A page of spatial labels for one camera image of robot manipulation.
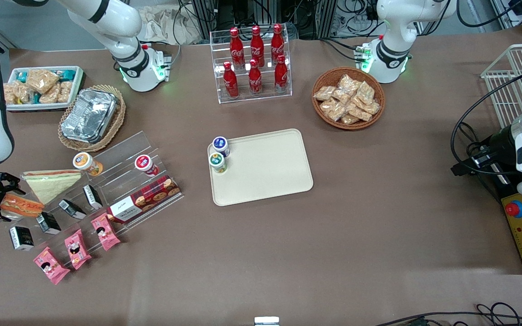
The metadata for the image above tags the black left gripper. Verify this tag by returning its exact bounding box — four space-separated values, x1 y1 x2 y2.
450 126 518 177

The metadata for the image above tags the ham lettuce sandwich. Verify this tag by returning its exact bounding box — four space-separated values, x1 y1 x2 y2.
0 193 44 219

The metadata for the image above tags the triangular wrapped sandwich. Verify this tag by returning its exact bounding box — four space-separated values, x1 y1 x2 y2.
21 170 82 205

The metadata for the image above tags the beige plastic tray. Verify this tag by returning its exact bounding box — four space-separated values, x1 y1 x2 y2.
208 129 314 207

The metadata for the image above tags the small black box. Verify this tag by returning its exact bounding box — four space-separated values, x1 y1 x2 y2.
9 226 35 251
36 212 62 235
82 184 104 211
59 199 87 221

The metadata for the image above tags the pink snack packet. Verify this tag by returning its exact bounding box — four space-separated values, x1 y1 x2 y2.
91 213 121 252
33 247 71 285
64 229 92 270

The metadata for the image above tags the orange-lid yogurt cup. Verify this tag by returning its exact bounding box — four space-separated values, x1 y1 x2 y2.
72 152 104 177

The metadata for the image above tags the aluminium foil container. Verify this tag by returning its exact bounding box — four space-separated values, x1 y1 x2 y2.
61 89 119 144

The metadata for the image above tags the clear acrylic stepped stand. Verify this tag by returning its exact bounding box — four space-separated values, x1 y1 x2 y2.
16 131 184 256

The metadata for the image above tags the oval light wicker basket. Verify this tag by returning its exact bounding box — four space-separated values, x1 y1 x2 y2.
58 85 126 152

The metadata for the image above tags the white rectangular snack bin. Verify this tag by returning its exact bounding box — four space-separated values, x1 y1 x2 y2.
4 66 85 112

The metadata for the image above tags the red-lid yogurt cup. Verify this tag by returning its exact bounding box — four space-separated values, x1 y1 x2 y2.
135 154 160 177

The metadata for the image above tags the red plaid cookie box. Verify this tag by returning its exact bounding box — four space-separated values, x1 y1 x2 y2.
107 176 182 224

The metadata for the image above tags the round brown wicker basket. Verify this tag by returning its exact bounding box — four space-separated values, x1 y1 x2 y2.
312 67 386 131

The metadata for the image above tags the clear acrylic bottle rack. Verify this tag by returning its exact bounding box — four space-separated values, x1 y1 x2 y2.
210 26 293 105

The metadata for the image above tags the red cola bottle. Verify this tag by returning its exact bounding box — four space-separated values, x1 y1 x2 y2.
229 27 245 70
274 54 289 94
223 62 240 99
271 24 286 64
250 25 266 67
248 59 263 96

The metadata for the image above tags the green-lid yogurt cup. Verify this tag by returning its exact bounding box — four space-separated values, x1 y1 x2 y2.
209 152 228 174

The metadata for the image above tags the blue-lid yogurt cup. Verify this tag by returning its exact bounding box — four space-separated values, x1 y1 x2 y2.
212 136 231 158

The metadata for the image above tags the crumpled beige cloth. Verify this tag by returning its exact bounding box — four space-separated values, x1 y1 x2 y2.
141 5 201 45

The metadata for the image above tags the black looped cable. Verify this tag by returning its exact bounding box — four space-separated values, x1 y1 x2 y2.
450 72 522 175

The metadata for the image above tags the white wire basket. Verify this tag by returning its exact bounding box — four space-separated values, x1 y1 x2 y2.
481 44 522 130

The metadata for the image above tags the black floor cable bundle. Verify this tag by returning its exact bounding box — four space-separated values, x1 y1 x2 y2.
374 302 522 326

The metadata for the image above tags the aluminium frame rack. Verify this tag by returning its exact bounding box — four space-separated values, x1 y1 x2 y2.
191 0 339 40

